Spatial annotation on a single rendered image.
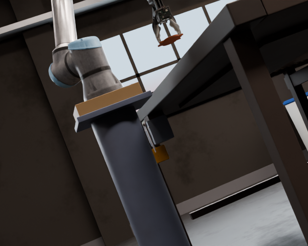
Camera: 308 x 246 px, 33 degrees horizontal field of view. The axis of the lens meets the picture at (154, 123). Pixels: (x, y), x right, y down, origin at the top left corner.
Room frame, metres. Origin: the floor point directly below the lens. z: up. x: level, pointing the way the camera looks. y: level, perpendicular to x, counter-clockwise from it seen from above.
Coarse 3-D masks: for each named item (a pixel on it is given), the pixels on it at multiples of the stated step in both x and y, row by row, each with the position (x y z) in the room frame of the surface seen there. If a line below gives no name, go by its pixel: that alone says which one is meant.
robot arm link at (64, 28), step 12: (60, 0) 1.99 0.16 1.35; (72, 0) 2.03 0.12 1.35; (60, 12) 1.98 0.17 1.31; (72, 12) 2.00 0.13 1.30; (60, 24) 1.97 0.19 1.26; (72, 24) 1.98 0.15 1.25; (60, 36) 1.96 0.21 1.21; (72, 36) 1.97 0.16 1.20; (60, 48) 1.93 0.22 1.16; (60, 60) 1.92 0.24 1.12; (60, 72) 1.92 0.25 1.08; (60, 84) 1.97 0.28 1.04; (72, 84) 1.97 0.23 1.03
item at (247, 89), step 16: (240, 48) 1.27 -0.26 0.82; (256, 48) 1.28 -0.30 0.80; (240, 64) 1.28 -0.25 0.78; (256, 64) 1.28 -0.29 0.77; (240, 80) 1.31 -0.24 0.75; (256, 80) 1.27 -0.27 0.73; (256, 96) 1.27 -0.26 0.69; (272, 96) 1.28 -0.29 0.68; (256, 112) 1.30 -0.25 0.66; (272, 112) 1.27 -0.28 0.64; (272, 128) 1.27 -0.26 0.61; (288, 128) 1.28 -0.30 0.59; (272, 144) 1.28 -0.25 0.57; (288, 144) 1.28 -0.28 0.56; (272, 160) 1.32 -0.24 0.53; (288, 160) 1.27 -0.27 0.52; (304, 160) 1.28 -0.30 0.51; (288, 176) 1.27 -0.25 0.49; (304, 176) 1.28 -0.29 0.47; (288, 192) 1.31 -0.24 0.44; (304, 192) 1.27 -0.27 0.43; (304, 208) 1.27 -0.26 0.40; (304, 224) 1.29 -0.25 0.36
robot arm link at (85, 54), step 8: (80, 40) 1.82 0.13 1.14; (88, 40) 1.82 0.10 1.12; (96, 40) 1.84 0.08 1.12; (72, 48) 1.83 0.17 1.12; (80, 48) 1.82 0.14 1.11; (88, 48) 1.82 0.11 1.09; (96, 48) 1.83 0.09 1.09; (72, 56) 1.85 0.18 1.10; (80, 56) 1.82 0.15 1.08; (88, 56) 1.82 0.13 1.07; (96, 56) 1.82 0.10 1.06; (104, 56) 1.85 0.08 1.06; (72, 64) 1.86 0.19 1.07; (80, 64) 1.83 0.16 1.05; (88, 64) 1.82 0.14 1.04; (96, 64) 1.82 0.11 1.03; (104, 64) 1.84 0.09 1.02; (72, 72) 1.89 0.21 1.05; (80, 72) 1.84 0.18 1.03
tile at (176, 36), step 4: (172, 36) 2.37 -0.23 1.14; (176, 36) 2.38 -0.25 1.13; (180, 36) 2.42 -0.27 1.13; (164, 40) 2.39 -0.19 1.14; (168, 40) 2.40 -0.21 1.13; (172, 40) 2.43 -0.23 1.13; (176, 40) 2.47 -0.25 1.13; (160, 44) 2.44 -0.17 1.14; (164, 44) 2.46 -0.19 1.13; (168, 44) 2.50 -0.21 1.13
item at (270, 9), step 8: (264, 0) 1.20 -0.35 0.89; (272, 0) 1.21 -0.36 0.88; (280, 0) 1.21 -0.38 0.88; (288, 0) 1.21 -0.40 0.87; (296, 0) 1.22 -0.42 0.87; (304, 0) 1.22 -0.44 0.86; (264, 8) 1.20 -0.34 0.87; (272, 8) 1.21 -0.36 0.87; (280, 8) 1.21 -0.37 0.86; (288, 8) 1.22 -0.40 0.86; (296, 8) 1.26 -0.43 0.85; (272, 16) 1.23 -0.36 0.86
